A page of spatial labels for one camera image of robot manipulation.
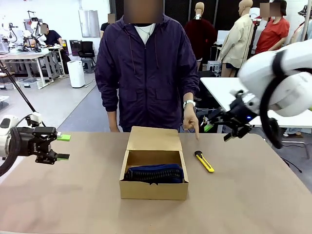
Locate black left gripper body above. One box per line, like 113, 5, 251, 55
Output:
17, 126, 51, 157

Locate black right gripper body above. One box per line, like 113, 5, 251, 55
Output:
229, 90, 259, 129

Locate navy zip pencil case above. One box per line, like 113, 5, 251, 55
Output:
124, 163, 185, 184

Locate brown cardboard box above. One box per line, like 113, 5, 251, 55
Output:
118, 126, 190, 201

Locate person's right forearm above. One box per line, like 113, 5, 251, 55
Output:
107, 111, 120, 133

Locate person's left hand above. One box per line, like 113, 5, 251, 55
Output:
182, 107, 199, 141

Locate white table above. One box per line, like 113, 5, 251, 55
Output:
199, 77, 312, 129

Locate yellow black utility knife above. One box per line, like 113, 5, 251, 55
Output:
194, 150, 215, 174

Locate black tripod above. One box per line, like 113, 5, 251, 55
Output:
0, 60, 47, 127

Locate clear storage bin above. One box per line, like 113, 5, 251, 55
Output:
19, 77, 41, 90

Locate white air purifier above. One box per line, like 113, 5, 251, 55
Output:
66, 60, 86, 88

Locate mannequin with beige jacket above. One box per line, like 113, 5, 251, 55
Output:
217, 0, 255, 78

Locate figure in red t-shirt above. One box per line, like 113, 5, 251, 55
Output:
253, 0, 291, 56

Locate grey stool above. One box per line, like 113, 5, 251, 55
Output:
81, 58, 96, 74

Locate grey work table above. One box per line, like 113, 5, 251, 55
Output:
0, 52, 53, 90

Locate person in purple jacket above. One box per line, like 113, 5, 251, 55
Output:
94, 13, 200, 134

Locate mannequin with dark red top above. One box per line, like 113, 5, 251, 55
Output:
184, 1, 217, 61

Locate black office chair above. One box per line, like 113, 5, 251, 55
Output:
78, 40, 96, 59

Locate seated person in dark shirt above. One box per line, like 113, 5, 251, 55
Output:
40, 23, 71, 74

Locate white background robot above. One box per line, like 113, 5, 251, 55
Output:
0, 16, 18, 52
24, 10, 48, 53

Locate standing person in black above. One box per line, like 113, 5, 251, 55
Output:
100, 13, 116, 39

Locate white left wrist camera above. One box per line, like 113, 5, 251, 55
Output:
25, 111, 44, 128

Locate black right arm hose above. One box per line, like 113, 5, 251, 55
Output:
259, 52, 285, 149

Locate black arm hose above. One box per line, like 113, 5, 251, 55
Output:
0, 126, 20, 177
259, 52, 285, 149

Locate black left arm hose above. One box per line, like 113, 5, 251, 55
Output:
0, 126, 20, 177

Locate grey wall panel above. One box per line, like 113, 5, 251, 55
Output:
78, 9, 100, 38

